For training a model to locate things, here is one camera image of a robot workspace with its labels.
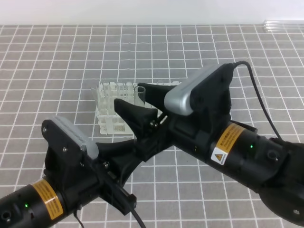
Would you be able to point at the white plastic test tube rack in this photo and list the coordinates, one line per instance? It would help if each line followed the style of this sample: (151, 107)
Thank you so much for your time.
(109, 121)

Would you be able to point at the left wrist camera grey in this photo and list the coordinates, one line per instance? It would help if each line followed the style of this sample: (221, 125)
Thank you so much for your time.
(70, 151)

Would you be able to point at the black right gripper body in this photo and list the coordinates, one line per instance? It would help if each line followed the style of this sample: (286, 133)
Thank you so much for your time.
(197, 134)

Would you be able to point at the grey grid tablecloth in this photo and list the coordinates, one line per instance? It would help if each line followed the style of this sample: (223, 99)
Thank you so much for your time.
(50, 70)

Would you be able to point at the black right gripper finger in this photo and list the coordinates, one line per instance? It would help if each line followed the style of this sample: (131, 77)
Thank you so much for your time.
(166, 98)

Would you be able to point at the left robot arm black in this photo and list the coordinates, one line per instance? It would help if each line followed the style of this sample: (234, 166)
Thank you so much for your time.
(45, 203)

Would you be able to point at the clear glass test tube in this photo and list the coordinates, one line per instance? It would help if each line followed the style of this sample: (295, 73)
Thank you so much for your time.
(139, 96)

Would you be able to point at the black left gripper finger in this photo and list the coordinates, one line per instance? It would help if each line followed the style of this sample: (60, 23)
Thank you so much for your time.
(115, 149)
(137, 118)

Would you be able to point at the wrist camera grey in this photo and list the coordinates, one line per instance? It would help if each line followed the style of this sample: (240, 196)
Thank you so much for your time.
(70, 151)
(207, 88)

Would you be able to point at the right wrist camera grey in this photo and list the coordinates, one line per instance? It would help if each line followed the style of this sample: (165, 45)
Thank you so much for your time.
(207, 88)

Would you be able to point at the leaning glass tube rack left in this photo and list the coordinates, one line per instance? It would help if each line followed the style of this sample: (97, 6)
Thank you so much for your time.
(95, 94)

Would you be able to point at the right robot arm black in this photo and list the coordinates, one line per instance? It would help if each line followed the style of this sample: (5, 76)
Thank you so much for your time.
(271, 167)

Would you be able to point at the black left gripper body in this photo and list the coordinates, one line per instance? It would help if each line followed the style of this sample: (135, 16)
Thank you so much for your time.
(111, 173)

